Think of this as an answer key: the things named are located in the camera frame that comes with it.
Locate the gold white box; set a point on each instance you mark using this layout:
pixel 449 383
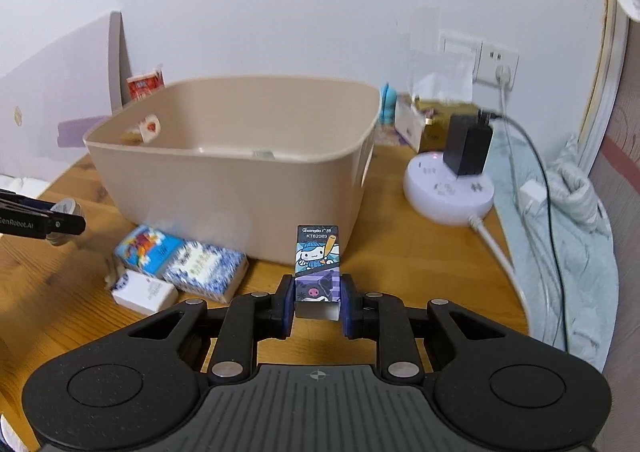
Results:
pixel 435 125

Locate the white charger block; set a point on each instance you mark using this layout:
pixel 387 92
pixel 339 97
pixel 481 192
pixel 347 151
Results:
pixel 532 196

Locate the cartoon print small box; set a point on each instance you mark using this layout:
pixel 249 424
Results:
pixel 318 257

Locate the small white box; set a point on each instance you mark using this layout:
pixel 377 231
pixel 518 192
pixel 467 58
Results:
pixel 145 292

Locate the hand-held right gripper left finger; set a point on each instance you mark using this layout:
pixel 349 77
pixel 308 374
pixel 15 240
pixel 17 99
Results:
pixel 286 304

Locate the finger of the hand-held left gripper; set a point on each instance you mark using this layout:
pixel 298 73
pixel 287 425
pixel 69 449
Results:
pixel 25 202
pixel 55 226

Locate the beige plastic storage bin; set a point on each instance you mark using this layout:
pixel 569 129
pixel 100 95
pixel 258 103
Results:
pixel 225 202

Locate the blue orange tissue pack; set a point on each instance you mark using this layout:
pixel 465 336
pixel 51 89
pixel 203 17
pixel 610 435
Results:
pixel 145 247

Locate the light blue blanket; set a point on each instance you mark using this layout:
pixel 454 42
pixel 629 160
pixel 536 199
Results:
pixel 580 252

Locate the small red white packet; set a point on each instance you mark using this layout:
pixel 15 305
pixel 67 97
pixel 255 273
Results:
pixel 150 127

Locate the curved white wooden frame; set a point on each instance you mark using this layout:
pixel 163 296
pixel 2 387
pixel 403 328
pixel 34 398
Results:
pixel 607 57

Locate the pale purple headboard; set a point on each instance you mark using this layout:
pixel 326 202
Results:
pixel 60 82

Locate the blue white patterned tissue pack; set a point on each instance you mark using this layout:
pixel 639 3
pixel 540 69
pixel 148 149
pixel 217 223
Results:
pixel 207 269

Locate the black power adapter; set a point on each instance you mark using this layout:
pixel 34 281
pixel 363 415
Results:
pixel 467 145

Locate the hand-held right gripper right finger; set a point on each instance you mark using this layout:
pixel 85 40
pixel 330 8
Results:
pixel 348 307

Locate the round white power strip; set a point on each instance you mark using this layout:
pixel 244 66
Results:
pixel 447 197

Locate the white wall socket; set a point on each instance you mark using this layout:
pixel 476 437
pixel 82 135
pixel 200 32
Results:
pixel 497 60

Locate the white wall switch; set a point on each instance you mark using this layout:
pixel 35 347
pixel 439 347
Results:
pixel 457 55

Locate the clear plastic bag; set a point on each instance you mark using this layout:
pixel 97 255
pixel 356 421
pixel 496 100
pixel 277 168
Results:
pixel 440 62

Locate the red white paper packet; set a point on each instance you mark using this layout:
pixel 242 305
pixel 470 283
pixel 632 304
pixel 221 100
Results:
pixel 145 85

